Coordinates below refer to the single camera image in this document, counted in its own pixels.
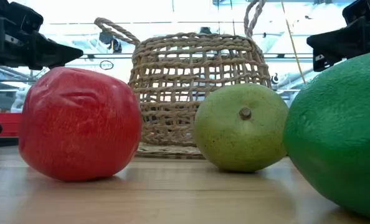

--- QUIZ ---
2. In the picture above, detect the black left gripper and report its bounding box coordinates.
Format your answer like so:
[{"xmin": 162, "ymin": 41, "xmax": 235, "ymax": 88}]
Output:
[{"xmin": 0, "ymin": 0, "xmax": 84, "ymax": 70}]

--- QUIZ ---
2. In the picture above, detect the red apple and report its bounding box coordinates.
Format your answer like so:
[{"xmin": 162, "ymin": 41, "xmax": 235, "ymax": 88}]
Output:
[{"xmin": 18, "ymin": 66, "xmax": 143, "ymax": 183}]

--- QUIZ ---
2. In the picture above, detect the yellow-green pear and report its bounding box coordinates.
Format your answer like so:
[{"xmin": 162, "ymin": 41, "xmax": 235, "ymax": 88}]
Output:
[{"xmin": 192, "ymin": 83, "xmax": 290, "ymax": 174}]

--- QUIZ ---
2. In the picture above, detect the white robot figure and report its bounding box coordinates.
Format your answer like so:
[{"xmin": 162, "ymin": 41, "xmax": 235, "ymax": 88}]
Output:
[{"xmin": 9, "ymin": 86, "xmax": 30, "ymax": 113}]

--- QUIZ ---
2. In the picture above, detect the dark ceiling device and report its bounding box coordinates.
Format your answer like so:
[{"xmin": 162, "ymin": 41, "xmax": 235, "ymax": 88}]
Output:
[{"xmin": 98, "ymin": 30, "xmax": 123, "ymax": 54}]

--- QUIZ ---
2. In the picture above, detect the stack of red bins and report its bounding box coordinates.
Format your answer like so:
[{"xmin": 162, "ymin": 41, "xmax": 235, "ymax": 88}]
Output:
[{"xmin": 0, "ymin": 112, "xmax": 23, "ymax": 138}]

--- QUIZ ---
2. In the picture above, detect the large green lime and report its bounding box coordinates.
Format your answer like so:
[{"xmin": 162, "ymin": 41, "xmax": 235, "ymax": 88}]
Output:
[{"xmin": 282, "ymin": 49, "xmax": 370, "ymax": 220}]

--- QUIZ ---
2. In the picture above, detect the round woven placemat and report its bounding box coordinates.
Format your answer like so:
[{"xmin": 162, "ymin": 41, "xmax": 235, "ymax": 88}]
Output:
[{"xmin": 135, "ymin": 142, "xmax": 206, "ymax": 160}]

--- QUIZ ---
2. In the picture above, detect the yellow hanging cable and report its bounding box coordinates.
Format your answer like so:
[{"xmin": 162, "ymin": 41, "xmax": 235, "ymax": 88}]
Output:
[{"xmin": 280, "ymin": 0, "xmax": 307, "ymax": 85}]

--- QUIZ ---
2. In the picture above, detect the hanging black ring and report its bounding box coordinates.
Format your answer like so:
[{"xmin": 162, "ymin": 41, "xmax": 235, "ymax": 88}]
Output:
[{"xmin": 99, "ymin": 60, "xmax": 115, "ymax": 71}]

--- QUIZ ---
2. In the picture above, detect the woven basket with rope handles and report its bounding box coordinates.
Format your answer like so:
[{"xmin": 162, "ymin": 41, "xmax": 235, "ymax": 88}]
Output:
[{"xmin": 93, "ymin": 0, "xmax": 272, "ymax": 147}]

